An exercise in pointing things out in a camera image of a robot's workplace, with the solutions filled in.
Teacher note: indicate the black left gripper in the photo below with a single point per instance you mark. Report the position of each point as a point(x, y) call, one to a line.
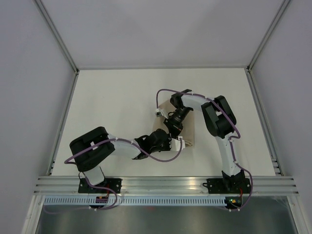
point(168, 140)

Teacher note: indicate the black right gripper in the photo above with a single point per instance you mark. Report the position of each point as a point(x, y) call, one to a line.
point(174, 129)

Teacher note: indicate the beige cloth napkin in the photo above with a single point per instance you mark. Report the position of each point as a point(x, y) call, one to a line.
point(188, 132)

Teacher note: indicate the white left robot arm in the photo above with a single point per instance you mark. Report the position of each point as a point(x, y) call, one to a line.
point(96, 145)

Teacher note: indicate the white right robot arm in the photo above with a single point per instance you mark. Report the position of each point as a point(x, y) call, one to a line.
point(220, 123)

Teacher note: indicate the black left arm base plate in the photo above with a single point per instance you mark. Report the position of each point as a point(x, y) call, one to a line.
point(109, 185)

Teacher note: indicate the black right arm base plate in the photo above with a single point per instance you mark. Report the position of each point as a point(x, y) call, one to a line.
point(223, 186)

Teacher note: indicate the aluminium mounting rail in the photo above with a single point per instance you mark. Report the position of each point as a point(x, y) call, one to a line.
point(172, 185)

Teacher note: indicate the white slotted cable duct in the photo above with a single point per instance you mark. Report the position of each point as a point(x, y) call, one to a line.
point(135, 200)

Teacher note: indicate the right aluminium frame post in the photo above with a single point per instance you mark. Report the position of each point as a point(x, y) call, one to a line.
point(269, 32)

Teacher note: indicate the aluminium frame post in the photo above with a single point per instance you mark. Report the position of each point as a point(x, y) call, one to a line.
point(55, 33)
point(269, 32)

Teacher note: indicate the left aluminium frame post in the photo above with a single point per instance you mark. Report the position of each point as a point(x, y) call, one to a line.
point(55, 33)

